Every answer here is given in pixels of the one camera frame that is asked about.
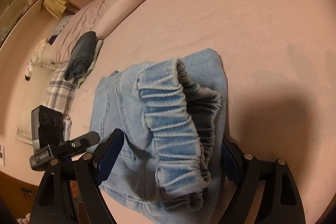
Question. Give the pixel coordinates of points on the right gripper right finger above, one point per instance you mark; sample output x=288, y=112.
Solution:
x=280, y=202

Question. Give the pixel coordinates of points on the folded dark denim jeans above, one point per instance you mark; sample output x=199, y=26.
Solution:
x=81, y=56

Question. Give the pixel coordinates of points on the folded pale green garment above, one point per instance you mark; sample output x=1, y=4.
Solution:
x=80, y=80

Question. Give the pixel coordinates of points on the plush toy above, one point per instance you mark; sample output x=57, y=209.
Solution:
x=37, y=58

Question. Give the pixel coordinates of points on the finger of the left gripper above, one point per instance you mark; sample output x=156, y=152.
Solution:
x=79, y=144

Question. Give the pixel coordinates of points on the light blue denim pants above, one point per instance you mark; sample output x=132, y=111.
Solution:
x=173, y=115

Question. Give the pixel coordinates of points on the light blue garment at edge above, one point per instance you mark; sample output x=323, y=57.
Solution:
x=67, y=129

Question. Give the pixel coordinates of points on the yellow fringed lamp shade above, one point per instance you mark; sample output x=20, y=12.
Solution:
x=55, y=7

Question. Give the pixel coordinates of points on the pink pillow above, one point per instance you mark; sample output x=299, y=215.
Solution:
x=82, y=22

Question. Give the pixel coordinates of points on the plaid pillow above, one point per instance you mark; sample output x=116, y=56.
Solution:
x=60, y=93

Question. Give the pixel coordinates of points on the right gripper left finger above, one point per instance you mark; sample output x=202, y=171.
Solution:
x=53, y=202

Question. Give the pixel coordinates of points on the pink duvet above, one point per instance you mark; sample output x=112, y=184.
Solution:
x=167, y=27

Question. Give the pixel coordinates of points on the left tracking camera box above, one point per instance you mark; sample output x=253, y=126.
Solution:
x=47, y=127

